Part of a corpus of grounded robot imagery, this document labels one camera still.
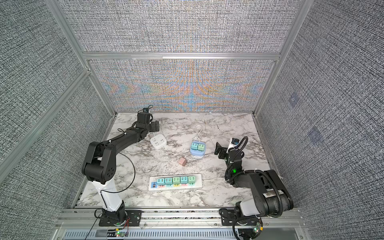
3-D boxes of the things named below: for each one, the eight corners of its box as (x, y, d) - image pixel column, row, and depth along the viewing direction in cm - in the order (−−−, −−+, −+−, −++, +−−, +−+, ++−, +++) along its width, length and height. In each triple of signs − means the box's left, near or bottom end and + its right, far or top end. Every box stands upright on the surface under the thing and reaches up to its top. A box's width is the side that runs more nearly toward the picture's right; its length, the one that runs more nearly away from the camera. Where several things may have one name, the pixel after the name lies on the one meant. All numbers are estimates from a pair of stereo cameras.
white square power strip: (150, 147, 102) (149, 144, 99) (152, 137, 107) (151, 134, 105) (166, 147, 102) (165, 144, 99) (167, 137, 107) (166, 134, 105)
